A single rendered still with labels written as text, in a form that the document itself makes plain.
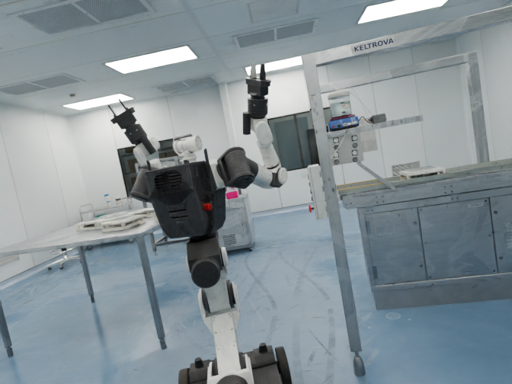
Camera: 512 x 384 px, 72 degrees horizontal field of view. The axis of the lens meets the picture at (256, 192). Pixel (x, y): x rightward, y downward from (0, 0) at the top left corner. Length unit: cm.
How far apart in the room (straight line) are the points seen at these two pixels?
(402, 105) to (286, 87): 238
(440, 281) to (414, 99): 565
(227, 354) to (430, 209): 165
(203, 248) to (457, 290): 196
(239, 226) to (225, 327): 307
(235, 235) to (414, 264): 272
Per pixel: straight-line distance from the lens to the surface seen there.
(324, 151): 181
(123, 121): 181
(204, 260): 138
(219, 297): 181
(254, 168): 148
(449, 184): 264
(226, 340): 184
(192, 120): 778
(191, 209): 138
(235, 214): 479
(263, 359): 205
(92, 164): 860
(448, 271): 282
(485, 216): 280
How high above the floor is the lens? 124
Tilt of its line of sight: 5 degrees down
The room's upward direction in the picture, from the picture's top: 10 degrees counter-clockwise
